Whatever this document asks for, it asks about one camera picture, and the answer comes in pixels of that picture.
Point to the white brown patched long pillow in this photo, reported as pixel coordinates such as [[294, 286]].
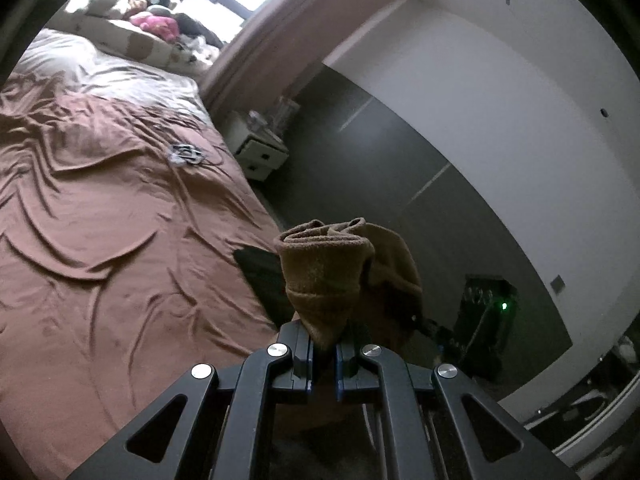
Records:
[[135, 42]]

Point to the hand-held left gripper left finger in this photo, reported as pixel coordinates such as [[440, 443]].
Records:
[[300, 360]]

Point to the beige plush toy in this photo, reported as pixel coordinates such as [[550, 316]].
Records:
[[102, 4]]

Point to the brown printed t-shirt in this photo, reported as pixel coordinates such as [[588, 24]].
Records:
[[320, 270]]

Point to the grey wall plate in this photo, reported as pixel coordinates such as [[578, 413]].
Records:
[[558, 283]]

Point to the clear container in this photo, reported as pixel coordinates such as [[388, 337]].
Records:
[[286, 112]]

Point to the pinkish brown blanket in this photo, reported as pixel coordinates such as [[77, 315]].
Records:
[[100, 235]]

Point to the pink plush toy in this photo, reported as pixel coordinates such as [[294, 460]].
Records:
[[155, 24]]

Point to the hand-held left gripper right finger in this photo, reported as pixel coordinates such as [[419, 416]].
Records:
[[352, 360]]

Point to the white nightstand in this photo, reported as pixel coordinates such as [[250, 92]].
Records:
[[255, 152]]

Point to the black folded garment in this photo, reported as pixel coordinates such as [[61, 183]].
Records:
[[260, 275]]

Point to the pinkish curtain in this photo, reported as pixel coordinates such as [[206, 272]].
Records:
[[280, 35]]

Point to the black cloth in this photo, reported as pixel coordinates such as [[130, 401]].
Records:
[[192, 22]]

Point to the white bed sheet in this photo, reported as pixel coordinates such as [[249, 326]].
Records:
[[65, 60]]

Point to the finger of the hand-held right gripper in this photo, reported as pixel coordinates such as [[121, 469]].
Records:
[[432, 330]]

